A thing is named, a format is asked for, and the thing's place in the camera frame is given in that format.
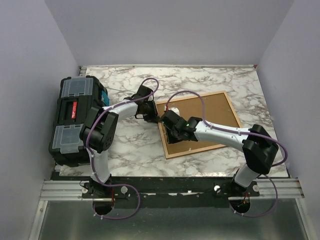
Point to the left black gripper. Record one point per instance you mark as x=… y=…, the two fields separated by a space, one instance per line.
x=154 y=117

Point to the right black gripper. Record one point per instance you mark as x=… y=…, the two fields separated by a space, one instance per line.
x=171 y=140

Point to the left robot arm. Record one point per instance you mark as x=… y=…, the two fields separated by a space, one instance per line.
x=99 y=128

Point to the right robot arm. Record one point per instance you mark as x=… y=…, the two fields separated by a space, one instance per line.
x=255 y=143

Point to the black toolbox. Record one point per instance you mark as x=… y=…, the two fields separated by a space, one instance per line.
x=76 y=97

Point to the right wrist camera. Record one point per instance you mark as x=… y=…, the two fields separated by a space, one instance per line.
x=173 y=109

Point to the aluminium extrusion rail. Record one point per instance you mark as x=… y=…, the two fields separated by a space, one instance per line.
x=65 y=190

